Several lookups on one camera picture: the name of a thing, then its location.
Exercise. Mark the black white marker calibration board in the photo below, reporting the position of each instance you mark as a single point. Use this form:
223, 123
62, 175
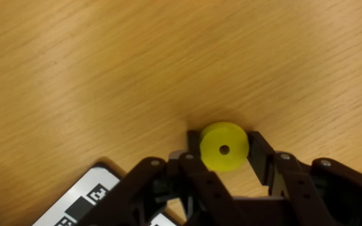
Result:
85, 194

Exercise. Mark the yellow disc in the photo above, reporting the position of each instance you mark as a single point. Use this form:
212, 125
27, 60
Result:
214, 142

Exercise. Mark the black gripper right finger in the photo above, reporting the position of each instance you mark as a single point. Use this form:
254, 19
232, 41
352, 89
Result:
315, 196

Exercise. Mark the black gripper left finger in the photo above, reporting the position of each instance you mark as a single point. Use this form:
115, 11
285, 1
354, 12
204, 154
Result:
169, 192

